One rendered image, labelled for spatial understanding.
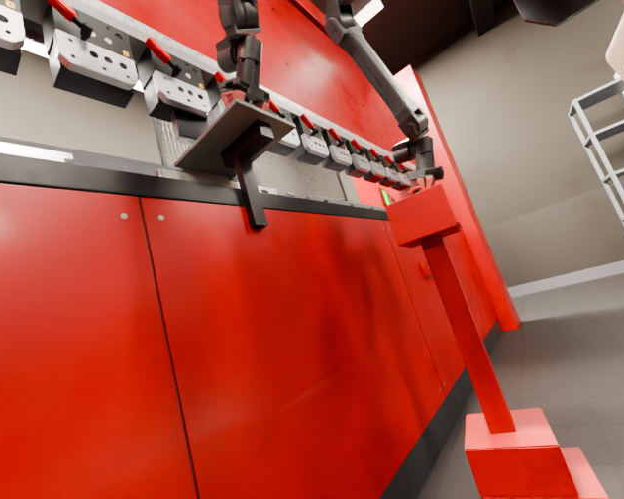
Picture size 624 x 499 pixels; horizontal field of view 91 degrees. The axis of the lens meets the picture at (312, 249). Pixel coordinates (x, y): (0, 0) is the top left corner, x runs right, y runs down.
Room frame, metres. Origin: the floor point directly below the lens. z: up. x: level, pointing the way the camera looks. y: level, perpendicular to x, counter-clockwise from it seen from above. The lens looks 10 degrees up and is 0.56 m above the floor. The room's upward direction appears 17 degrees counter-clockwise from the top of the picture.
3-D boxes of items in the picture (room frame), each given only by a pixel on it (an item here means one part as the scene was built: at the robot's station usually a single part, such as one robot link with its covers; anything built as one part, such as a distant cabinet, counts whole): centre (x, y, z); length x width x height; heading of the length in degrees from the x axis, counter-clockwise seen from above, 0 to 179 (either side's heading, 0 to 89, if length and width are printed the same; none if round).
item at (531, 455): (0.90, -0.38, 0.06); 0.25 x 0.20 x 0.12; 64
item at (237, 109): (0.69, 0.11, 1.00); 0.26 x 0.18 x 0.01; 53
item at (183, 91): (0.75, 0.24, 1.26); 0.15 x 0.09 x 0.17; 143
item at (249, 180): (0.66, 0.08, 0.88); 0.14 x 0.04 x 0.22; 53
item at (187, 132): (0.77, 0.23, 1.13); 0.10 x 0.02 x 0.10; 143
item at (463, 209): (2.70, -1.00, 1.15); 0.85 x 0.25 x 2.30; 53
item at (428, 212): (0.91, -0.35, 0.75); 0.20 x 0.16 x 0.18; 154
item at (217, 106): (0.91, 0.12, 1.26); 0.15 x 0.09 x 0.17; 143
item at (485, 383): (0.91, -0.35, 0.39); 0.06 x 0.06 x 0.54; 64
